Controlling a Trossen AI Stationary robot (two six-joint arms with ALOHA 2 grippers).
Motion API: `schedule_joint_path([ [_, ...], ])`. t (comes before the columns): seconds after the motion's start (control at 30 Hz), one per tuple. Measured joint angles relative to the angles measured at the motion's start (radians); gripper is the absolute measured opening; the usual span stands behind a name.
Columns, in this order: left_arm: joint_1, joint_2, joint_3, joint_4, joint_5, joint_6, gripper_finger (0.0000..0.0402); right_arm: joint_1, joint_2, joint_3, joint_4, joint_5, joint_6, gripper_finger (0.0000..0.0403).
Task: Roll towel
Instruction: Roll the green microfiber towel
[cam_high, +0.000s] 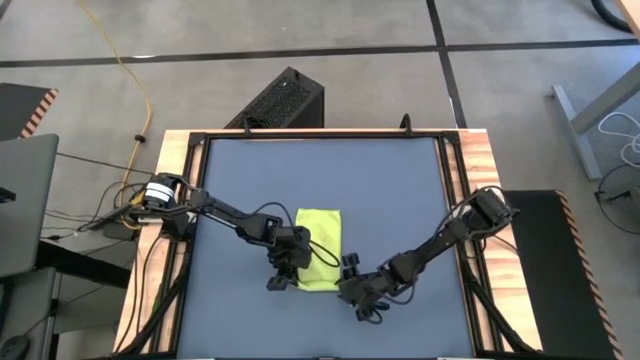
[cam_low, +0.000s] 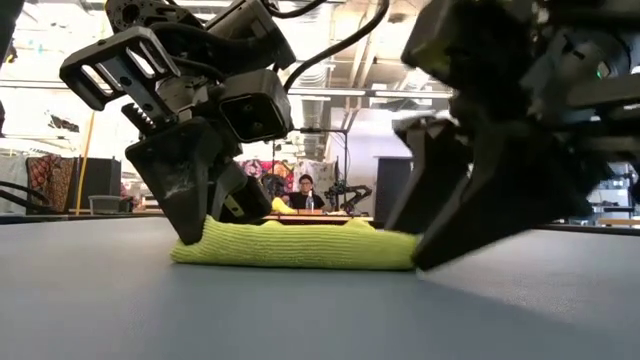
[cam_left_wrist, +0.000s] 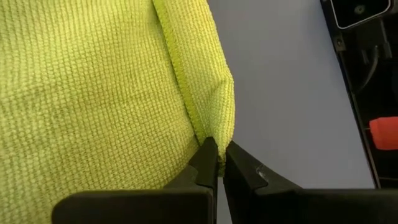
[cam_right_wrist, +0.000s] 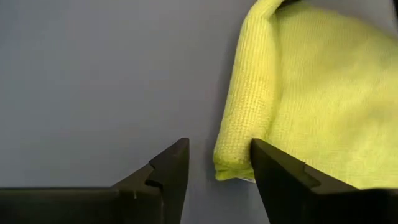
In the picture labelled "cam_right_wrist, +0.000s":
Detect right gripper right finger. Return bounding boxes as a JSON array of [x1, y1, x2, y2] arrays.
[[250, 138, 358, 224]]

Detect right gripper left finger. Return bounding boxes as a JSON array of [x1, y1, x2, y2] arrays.
[[110, 138, 190, 224]]

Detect lime green towel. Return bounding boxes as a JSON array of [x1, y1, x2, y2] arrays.
[[213, 0, 398, 190]]

